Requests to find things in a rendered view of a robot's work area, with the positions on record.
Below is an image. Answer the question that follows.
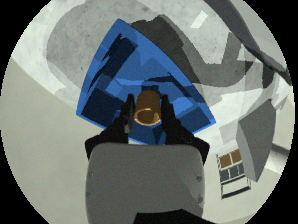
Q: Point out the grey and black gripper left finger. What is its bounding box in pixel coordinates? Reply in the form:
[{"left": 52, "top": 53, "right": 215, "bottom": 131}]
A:
[{"left": 85, "top": 94, "right": 135, "bottom": 161}]

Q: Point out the bronze bushing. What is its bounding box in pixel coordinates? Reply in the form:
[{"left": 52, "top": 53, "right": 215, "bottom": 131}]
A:
[{"left": 134, "top": 90, "right": 161, "bottom": 125}]

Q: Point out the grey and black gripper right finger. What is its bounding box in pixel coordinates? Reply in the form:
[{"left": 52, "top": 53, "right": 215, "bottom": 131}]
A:
[{"left": 161, "top": 94, "right": 210, "bottom": 166}]

